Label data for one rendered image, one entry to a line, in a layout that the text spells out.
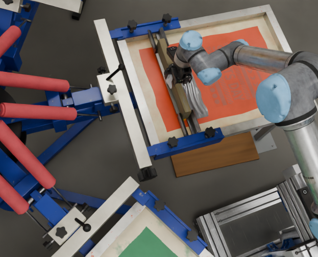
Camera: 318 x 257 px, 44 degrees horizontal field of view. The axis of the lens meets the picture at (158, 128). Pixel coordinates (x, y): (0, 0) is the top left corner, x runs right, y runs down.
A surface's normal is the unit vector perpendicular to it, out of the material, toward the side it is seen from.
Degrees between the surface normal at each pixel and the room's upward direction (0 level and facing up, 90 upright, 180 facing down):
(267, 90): 87
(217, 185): 0
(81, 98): 0
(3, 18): 32
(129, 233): 0
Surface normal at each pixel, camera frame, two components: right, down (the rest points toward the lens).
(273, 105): -0.88, 0.34
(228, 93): 0.15, -0.35
